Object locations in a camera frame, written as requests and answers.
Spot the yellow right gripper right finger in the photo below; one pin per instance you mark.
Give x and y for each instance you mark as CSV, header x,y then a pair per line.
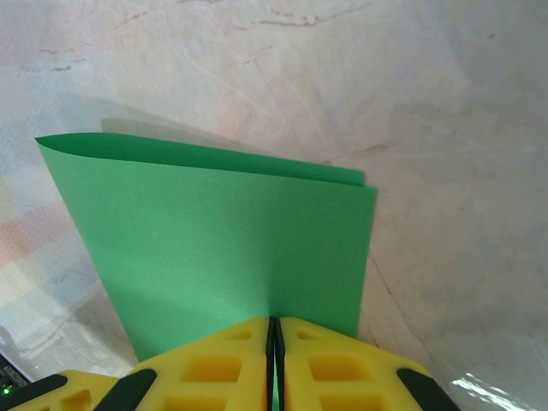
x,y
342,364

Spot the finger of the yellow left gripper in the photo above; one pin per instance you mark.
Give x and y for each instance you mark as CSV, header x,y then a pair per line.
x,y
81,381

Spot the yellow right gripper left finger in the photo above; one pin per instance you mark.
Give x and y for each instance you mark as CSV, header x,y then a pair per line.
x,y
214,364

